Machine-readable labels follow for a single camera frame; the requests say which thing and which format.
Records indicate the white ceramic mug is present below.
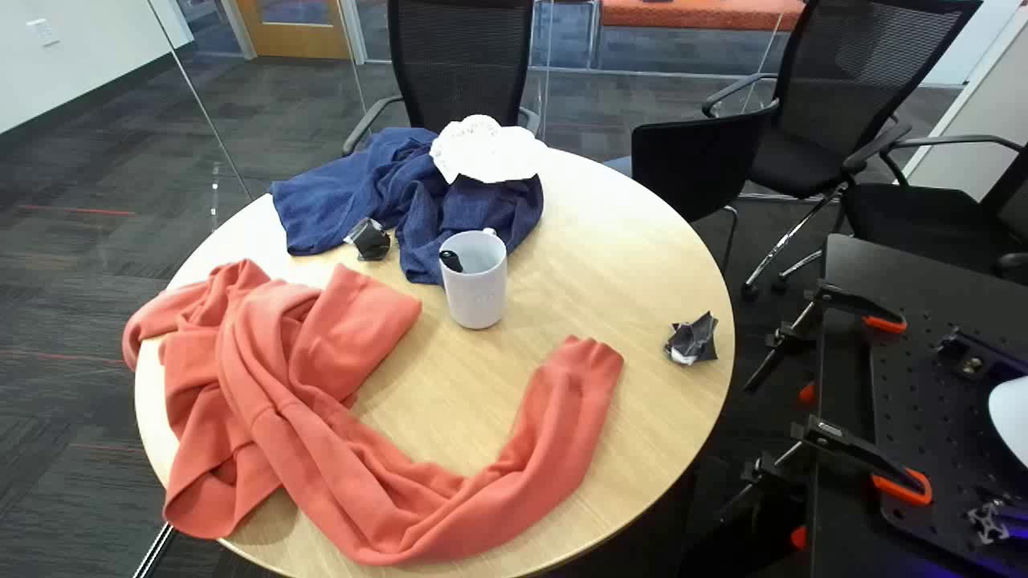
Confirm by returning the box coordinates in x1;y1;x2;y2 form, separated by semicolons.
434;225;512;332

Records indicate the white paper doily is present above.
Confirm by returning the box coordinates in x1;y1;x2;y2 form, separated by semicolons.
429;113;554;187

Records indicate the small black clip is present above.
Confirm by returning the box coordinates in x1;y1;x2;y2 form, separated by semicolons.
348;216;395;263

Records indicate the black metal binder clip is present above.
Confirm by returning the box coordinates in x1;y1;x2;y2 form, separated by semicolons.
663;308;723;368

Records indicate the dark blue cloth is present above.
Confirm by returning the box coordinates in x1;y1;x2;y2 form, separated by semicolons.
270;126;545;290

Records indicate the black mesh office chair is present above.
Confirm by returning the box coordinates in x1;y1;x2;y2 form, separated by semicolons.
630;98;780;276
702;0;982;306
340;0;544;158
842;131;1028;282

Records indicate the orange knit sweater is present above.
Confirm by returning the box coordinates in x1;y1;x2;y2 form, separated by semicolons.
120;258;628;568

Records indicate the orange upholstered bench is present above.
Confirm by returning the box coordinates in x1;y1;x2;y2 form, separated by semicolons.
597;0;810;36

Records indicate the wooden door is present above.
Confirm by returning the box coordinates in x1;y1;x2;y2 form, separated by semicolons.
234;0;358;65

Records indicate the black clamp with orange grips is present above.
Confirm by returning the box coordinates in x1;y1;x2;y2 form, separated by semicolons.
711;414;938;557
741;278;913;410

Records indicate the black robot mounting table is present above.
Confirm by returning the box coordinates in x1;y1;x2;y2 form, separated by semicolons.
805;231;1028;578

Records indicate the metal robot cable connector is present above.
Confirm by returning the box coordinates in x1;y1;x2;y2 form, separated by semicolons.
963;492;1024;547

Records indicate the white wall switch plate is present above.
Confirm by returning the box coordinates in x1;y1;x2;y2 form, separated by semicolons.
27;13;64;50

